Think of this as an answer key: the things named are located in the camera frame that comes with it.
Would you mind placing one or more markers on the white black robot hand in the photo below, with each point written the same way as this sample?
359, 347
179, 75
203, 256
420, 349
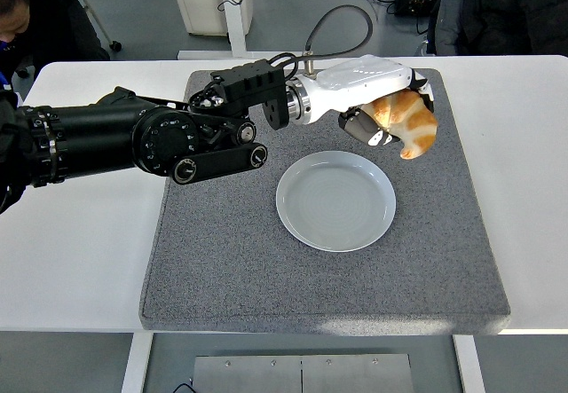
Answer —
355, 80

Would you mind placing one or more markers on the golden croissant bread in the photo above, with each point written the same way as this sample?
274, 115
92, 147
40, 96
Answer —
417, 122

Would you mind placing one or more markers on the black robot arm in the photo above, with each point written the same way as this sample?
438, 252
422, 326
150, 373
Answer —
102, 135

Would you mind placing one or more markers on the grey round plate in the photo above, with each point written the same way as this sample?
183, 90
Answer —
337, 202

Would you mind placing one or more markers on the grey metal plate with screws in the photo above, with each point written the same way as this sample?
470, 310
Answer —
248, 375

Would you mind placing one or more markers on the white stand with flat base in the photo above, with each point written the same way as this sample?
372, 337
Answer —
233, 11

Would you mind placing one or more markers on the person in dark coat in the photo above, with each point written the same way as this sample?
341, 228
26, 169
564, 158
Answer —
497, 11

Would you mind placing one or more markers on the grey felt mat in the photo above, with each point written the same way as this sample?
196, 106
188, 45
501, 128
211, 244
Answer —
310, 286

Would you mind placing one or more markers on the white table leg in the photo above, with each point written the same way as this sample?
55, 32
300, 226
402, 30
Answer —
135, 366
470, 366

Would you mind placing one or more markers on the person in dark clothing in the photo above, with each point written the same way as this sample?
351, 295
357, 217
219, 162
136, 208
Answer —
49, 11

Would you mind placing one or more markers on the white chair frame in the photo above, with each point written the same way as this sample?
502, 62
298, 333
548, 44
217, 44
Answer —
95, 16

